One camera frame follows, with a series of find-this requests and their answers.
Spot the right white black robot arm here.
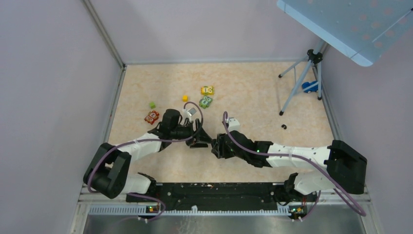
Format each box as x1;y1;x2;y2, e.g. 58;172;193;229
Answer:
211;131;367;201

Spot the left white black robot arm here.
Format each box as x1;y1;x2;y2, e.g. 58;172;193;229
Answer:
83;109;213;202

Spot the small green cube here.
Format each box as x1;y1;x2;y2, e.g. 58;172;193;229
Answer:
149;102;156;109

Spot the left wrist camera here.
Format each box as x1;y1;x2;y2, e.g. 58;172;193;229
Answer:
184;108;197;122

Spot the yellow number block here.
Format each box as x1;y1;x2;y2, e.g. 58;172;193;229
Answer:
201;86;215;96

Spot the green number block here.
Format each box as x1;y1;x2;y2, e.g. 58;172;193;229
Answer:
199;96;213;109

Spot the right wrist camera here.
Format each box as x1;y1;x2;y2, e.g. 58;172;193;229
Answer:
226;117;241;132

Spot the white cable duct strip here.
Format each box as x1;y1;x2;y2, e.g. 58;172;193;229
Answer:
88;205;290;216

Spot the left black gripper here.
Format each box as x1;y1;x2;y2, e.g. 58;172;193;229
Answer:
170;118;214;148

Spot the blue toy car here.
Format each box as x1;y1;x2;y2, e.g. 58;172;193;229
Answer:
301;81;319;93

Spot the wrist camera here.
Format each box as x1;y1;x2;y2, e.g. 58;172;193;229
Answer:
226;117;241;132
184;108;197;122

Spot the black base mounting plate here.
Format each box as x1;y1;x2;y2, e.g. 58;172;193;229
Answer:
146;182;317;212

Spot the light blue tripod stand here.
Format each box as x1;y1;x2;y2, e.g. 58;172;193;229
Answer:
278;39;327;116

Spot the red number block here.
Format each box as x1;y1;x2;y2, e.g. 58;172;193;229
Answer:
144;110;160;125

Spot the light blue calibration board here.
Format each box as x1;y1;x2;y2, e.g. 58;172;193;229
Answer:
277;0;413;67

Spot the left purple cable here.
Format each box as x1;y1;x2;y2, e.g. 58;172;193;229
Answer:
86;101;204;223

